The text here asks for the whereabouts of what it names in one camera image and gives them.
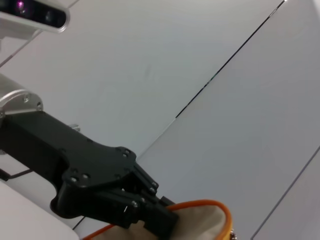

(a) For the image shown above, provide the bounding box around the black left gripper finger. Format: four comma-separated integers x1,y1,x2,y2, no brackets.
127,163,176,209
107,186,180,237

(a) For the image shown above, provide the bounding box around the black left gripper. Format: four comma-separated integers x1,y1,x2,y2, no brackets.
0,110,138,226

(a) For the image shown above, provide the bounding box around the beige food bag orange trim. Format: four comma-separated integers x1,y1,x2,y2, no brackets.
81,198,235,240

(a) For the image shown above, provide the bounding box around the thin black cable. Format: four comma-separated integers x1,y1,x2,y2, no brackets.
0,168,34,181

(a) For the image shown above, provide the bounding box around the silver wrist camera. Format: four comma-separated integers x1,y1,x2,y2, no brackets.
0,0,71,41

